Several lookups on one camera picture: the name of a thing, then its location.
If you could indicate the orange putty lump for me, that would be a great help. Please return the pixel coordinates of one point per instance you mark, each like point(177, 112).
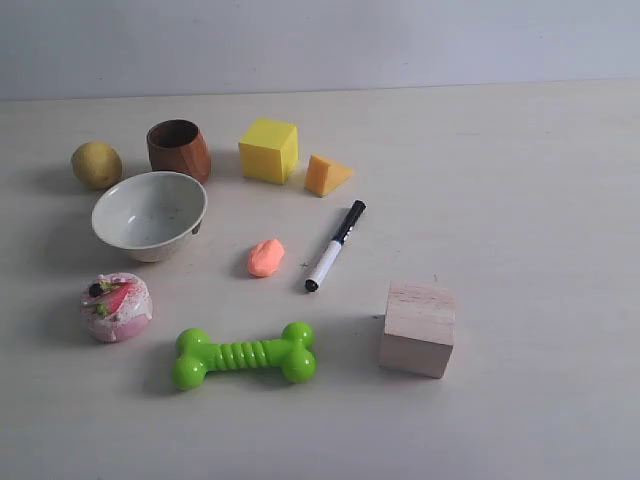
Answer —
point(265, 258)

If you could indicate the black white marker pen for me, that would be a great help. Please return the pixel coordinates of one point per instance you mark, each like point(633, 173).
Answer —
point(335, 245)

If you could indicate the orange foam wedge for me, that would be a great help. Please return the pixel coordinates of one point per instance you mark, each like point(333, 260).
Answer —
point(323, 176)

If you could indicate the yellow foam cube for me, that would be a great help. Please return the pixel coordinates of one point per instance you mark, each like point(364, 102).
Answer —
point(269, 150)

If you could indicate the green bone dog toy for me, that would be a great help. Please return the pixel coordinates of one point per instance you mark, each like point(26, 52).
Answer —
point(198, 356)

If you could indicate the light wooden block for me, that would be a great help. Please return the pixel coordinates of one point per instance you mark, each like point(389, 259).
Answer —
point(418, 334)

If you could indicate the white ceramic bowl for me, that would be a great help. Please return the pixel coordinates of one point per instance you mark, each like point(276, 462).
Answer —
point(150, 216)

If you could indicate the brown wooden cup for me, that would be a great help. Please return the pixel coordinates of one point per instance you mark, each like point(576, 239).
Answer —
point(178, 145)

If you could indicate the pink toy cake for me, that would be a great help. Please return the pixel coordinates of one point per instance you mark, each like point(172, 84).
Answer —
point(116, 307)

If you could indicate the yellow lemon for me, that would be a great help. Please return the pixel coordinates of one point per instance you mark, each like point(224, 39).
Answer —
point(97, 165)

